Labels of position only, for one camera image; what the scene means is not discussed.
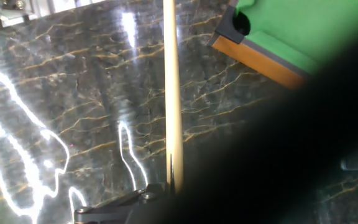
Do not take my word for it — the wooden pool cue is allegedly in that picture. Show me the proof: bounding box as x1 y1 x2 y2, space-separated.
162 0 185 194

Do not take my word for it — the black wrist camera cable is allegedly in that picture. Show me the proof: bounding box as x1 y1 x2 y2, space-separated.
166 24 358 224

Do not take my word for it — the mini green pool table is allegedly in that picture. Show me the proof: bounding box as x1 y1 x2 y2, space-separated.
208 0 358 91

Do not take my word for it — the black marble pattern mat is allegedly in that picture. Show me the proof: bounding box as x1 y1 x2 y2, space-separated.
0 0 358 224

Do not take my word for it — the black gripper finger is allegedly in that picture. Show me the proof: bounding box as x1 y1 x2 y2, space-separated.
73 183 169 224

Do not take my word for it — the aluminium frame bar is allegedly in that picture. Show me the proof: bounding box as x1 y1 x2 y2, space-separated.
0 0 36 21

